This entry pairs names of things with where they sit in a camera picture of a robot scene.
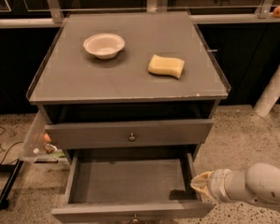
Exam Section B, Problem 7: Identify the lower drawer metal knob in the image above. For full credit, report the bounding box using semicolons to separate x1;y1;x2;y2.
130;217;140;224

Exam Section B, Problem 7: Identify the round metal drawer knob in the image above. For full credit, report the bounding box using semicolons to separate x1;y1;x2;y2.
128;133;136;142

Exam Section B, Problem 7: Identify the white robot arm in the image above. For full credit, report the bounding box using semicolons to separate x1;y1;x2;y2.
190;163;280;212

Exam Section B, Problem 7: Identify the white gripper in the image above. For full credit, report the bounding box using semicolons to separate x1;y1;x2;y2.
190;169;231;203

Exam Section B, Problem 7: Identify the clear plastic bin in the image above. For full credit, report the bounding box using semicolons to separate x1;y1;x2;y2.
20;112;71;163

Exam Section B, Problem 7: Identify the white paper bowl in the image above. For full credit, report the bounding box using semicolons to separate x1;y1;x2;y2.
83;34;125;60

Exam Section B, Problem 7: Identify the yellow sponge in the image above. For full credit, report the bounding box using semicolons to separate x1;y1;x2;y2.
147;54;185;79

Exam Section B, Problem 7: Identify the metal window frame rail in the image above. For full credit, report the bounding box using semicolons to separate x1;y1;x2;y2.
0;0;280;28

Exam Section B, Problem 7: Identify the black cable on floor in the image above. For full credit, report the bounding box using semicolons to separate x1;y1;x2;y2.
0;119;24;166

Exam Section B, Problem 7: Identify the grey wooden drawer cabinet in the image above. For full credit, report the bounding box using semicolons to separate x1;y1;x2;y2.
25;10;231;161

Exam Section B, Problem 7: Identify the white slanted pole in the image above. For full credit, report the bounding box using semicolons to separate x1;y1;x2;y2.
254;64;280;117

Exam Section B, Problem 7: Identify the grey drawer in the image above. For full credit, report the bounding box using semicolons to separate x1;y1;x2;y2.
52;152;213;223
45;119;214;149

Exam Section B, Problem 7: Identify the black metal floor bar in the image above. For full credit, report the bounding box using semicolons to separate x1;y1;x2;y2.
0;160;23;210

